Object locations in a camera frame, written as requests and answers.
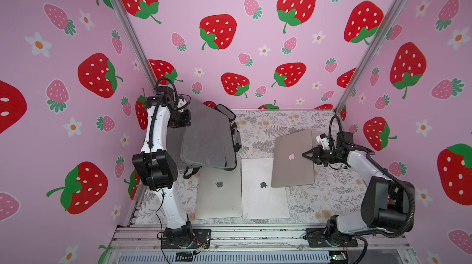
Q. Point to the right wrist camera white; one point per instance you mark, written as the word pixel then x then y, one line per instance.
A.
pixel 324 141

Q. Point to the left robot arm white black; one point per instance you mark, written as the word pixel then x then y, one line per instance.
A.
pixel 154 165

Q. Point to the aluminium front rail frame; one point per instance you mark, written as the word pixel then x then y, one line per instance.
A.
pixel 253 244

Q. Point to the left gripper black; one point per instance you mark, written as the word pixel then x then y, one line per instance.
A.
pixel 184 122

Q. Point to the floral table mat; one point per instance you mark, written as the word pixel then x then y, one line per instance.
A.
pixel 334 192

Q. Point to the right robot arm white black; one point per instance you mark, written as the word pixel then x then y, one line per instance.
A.
pixel 388 205

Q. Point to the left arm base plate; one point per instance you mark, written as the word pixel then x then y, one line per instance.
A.
pixel 184 240

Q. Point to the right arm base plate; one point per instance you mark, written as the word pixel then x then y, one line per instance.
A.
pixel 319 238

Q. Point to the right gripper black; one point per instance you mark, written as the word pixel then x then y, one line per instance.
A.
pixel 321 155

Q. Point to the silver apple laptop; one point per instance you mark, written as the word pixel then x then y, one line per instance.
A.
pixel 219 194
pixel 259 199

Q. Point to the grey laptop sleeve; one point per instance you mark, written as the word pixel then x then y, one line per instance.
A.
pixel 210 135

